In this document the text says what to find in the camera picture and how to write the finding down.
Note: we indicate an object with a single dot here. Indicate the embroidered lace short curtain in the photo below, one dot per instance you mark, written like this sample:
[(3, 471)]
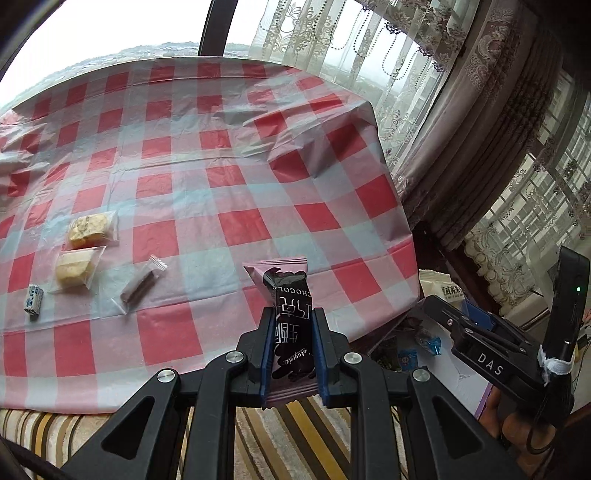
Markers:
[(521, 230)]

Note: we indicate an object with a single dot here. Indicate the white storage box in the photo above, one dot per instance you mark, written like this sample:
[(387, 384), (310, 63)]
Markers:
[(461, 387)]

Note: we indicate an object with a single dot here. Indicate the black pink chocolate packet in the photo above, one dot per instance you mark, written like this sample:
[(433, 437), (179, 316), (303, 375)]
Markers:
[(291, 332)]

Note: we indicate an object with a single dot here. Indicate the clear brown bar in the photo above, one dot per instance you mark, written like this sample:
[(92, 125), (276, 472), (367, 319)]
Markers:
[(138, 288)]

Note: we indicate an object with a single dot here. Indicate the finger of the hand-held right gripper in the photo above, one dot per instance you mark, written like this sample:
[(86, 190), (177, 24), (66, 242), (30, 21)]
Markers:
[(441, 311), (480, 318)]

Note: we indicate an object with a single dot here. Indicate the clear yellow cracker packet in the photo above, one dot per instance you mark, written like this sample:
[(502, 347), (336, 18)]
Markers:
[(92, 229)]

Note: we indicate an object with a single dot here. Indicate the red white checkered tablecloth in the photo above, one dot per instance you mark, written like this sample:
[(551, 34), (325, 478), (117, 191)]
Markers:
[(207, 184)]

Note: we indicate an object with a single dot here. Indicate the dark window frame post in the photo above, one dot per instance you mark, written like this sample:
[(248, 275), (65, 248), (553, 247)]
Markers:
[(219, 27)]

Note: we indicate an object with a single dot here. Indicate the blue white small candy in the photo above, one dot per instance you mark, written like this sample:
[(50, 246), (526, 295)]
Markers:
[(33, 301)]

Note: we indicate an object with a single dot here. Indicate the clear pale pastry packet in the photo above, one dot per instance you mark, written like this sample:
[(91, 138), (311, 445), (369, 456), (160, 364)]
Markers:
[(74, 270)]

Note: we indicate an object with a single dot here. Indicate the white lace sheer curtain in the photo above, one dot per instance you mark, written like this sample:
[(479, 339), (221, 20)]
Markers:
[(332, 41)]

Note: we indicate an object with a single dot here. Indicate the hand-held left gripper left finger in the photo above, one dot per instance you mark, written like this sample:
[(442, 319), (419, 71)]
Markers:
[(265, 364)]

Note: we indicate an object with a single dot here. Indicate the striped velvet sofa cover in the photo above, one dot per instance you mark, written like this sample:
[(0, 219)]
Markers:
[(286, 443)]

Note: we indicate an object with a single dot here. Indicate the brown patterned drape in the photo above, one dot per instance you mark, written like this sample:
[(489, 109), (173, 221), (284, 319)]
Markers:
[(485, 115)]

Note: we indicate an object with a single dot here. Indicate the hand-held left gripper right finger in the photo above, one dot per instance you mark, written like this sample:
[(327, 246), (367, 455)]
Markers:
[(323, 369)]

